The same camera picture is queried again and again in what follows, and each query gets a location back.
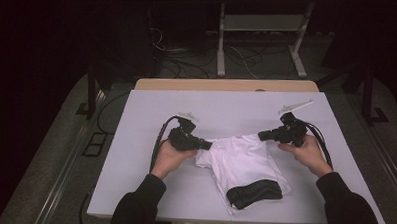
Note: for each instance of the black metal stand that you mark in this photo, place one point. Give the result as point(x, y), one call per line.
point(368, 98)
point(91, 88)

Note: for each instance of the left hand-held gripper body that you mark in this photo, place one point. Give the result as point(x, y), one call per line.
point(182, 138)

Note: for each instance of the metal floor rail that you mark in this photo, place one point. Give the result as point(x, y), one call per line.
point(68, 164)
point(388, 158)

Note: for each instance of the white shorts with black waistband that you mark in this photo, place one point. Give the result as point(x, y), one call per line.
point(241, 160)

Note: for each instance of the white table cover sheet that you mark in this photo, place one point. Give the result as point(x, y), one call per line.
point(220, 109)

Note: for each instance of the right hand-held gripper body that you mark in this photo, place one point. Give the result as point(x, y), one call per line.
point(292, 132)

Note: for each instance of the person's left hand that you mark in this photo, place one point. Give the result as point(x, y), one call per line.
point(170, 159)

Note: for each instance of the white metal stand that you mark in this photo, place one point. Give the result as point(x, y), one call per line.
point(263, 22)

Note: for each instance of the person's right hand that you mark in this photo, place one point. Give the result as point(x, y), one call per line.
point(310, 156)

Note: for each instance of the wooden table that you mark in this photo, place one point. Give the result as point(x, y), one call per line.
point(220, 84)

